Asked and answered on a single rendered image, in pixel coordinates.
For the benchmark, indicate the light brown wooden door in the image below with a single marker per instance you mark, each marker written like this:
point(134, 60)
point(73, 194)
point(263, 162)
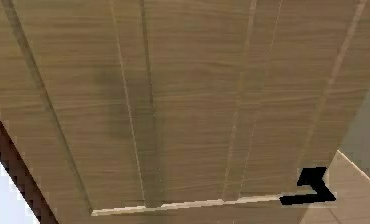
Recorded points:
point(193, 100)

